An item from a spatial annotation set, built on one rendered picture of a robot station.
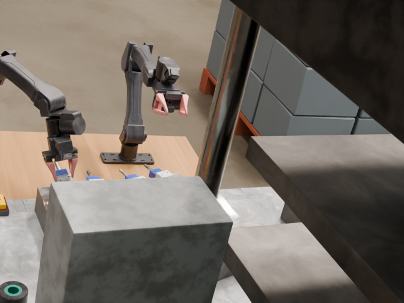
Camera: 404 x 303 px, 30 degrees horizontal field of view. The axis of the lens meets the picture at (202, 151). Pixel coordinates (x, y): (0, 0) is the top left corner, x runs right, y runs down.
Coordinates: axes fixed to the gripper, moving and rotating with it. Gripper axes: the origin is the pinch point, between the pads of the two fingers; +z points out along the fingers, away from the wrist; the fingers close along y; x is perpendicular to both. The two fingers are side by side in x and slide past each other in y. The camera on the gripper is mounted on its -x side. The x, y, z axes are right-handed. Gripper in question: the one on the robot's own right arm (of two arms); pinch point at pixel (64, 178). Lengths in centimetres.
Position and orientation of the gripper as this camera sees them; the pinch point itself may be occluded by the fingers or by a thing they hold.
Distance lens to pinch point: 242.5
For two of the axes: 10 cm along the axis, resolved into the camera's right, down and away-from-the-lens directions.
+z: 1.0, 9.6, 2.6
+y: 9.1, -1.9, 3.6
